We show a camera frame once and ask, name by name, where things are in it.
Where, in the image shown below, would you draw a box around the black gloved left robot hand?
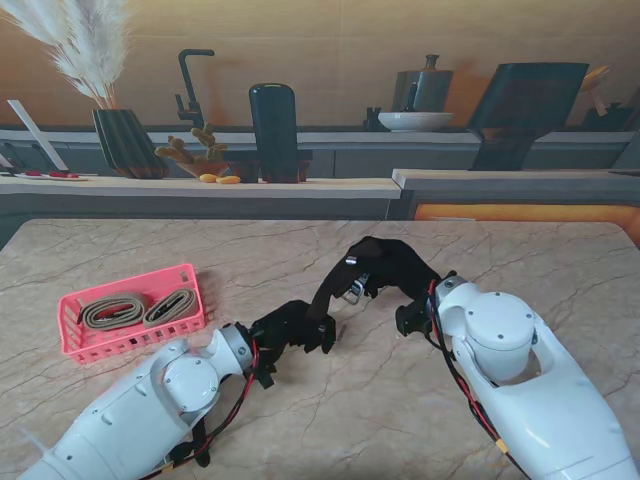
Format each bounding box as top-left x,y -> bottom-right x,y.
248,299 -> 338,356

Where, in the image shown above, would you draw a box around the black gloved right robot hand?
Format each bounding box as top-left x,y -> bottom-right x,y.
343,236 -> 445,307

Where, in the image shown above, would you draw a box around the dark brown woven belt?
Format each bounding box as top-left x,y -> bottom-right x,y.
303,237 -> 384,324

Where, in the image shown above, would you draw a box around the beige woven belt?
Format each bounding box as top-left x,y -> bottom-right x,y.
77,293 -> 151,332
142,288 -> 197,330

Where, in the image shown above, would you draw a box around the pink plastic storage basket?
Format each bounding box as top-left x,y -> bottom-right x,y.
57,263 -> 207,367

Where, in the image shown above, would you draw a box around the grey kitchen counter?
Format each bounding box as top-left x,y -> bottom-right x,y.
0,123 -> 640,177

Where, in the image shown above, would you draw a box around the pale stone counter slab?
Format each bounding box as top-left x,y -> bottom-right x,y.
391,168 -> 640,192

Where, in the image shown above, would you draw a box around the white ceramic bowl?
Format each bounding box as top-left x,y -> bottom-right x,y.
377,111 -> 455,133

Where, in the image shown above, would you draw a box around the small black countertop item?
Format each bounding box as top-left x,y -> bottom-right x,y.
362,105 -> 385,132

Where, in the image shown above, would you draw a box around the wooden bowl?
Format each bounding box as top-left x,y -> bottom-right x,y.
175,159 -> 232,179

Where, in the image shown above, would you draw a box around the grey lidded pot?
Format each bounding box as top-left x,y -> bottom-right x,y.
390,53 -> 455,114

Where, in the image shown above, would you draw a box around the light wooden counter shelf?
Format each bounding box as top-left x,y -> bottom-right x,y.
0,174 -> 403,201

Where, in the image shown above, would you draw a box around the black tall cylinder appliance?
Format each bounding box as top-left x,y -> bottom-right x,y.
248,82 -> 301,171

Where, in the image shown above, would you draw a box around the green cactus plant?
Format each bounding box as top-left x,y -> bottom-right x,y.
153,122 -> 229,164

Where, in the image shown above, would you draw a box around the black angled slab stand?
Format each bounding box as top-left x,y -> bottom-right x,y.
465,62 -> 591,172

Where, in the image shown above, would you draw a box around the dark ribbed vase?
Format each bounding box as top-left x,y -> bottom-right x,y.
91,108 -> 169,180

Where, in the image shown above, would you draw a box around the black utensil holder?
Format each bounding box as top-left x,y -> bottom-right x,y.
582,101 -> 639,132

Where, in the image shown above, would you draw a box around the black kitchen faucet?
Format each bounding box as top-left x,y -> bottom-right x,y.
174,48 -> 216,130

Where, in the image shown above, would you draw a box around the yellow kitchen utensils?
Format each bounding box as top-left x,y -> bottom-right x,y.
579,63 -> 612,94

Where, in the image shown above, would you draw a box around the white plate with red food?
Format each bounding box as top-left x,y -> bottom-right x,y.
13,169 -> 91,182

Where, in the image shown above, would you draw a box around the white leaning board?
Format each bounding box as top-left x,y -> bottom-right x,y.
6,99 -> 70,172

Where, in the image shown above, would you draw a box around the white pampas grass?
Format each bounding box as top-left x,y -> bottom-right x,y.
0,0 -> 134,110

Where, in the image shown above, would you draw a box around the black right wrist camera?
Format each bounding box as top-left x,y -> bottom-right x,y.
394,299 -> 432,340

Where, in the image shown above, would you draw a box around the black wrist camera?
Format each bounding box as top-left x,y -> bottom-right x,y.
253,357 -> 277,392
394,299 -> 432,340

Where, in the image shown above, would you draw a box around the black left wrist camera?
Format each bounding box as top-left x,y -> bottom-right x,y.
253,357 -> 277,392

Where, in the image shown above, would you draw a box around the red black left arm cable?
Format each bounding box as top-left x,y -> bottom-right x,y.
149,342 -> 262,470

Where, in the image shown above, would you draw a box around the red black arm cable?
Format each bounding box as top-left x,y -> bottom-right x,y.
427,282 -> 521,472
149,342 -> 262,470

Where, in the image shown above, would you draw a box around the red black right arm cable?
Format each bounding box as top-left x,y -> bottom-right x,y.
427,282 -> 521,472

